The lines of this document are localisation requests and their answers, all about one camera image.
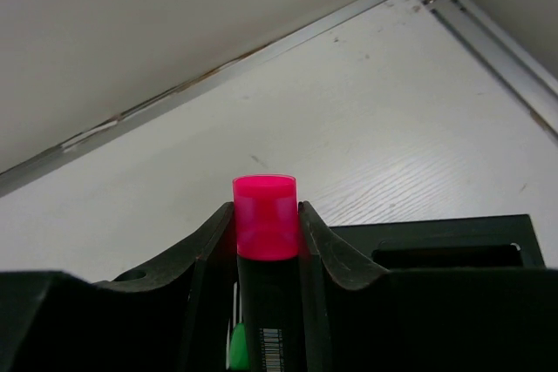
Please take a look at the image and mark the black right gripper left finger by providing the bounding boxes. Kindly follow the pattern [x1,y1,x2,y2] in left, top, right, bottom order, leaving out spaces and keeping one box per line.
[97,202,237,371]

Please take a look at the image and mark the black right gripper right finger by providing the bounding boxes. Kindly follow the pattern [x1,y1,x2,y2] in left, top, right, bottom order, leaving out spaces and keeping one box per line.
[298,201,388,371]

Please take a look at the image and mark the green cap black highlighter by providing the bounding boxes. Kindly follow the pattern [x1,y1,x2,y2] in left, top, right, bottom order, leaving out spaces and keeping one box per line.
[228,323,250,371]

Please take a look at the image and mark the red cap black highlighter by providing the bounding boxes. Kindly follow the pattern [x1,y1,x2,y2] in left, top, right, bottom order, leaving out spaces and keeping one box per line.
[232,174,305,371]

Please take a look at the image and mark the black two-compartment organizer box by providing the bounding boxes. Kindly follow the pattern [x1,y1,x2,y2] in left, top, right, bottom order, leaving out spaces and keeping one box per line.
[332,214,545,269]

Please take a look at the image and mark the aluminium rail right edge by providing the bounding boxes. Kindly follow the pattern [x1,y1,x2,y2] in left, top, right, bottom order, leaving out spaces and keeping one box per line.
[419,0,557,139]

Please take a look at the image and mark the aluminium rail edge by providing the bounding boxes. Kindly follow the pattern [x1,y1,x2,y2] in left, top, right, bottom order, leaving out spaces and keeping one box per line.
[1,0,387,196]
[419,0,557,139]

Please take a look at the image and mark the aluminium rail back edge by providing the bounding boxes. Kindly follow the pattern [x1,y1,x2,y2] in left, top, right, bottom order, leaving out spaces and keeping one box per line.
[1,0,387,196]

